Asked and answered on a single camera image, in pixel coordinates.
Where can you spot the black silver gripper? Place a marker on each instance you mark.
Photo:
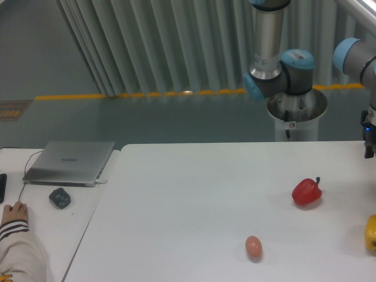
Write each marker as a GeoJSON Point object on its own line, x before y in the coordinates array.
{"type": "Point", "coordinates": [368, 131]}

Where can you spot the yellow bell pepper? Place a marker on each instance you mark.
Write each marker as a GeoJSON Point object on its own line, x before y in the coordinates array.
{"type": "Point", "coordinates": [369, 234]}

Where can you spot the striped cream sleeve forearm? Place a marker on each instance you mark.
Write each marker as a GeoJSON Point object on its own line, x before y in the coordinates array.
{"type": "Point", "coordinates": [22, 258]}

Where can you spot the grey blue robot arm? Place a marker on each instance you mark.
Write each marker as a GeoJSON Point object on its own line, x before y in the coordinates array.
{"type": "Point", "coordinates": [286, 80]}

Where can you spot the red bell pepper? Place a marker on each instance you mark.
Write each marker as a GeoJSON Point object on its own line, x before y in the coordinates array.
{"type": "Point", "coordinates": [307, 192]}

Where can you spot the person's hand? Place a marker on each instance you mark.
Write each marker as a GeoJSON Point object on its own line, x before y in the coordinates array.
{"type": "Point", "coordinates": [17, 212]}

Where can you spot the brown egg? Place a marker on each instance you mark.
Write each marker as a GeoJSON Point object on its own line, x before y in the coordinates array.
{"type": "Point", "coordinates": [253, 247]}

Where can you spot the grey pleated curtain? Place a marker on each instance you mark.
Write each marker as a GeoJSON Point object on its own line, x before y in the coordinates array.
{"type": "Point", "coordinates": [146, 47]}

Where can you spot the silver laptop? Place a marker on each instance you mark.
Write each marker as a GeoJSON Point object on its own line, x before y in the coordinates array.
{"type": "Point", "coordinates": [68, 163]}

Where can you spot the black phone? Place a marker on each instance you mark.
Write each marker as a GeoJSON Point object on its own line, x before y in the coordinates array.
{"type": "Point", "coordinates": [3, 180]}

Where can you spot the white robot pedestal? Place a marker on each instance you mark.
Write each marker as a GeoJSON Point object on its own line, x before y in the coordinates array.
{"type": "Point", "coordinates": [296, 118]}

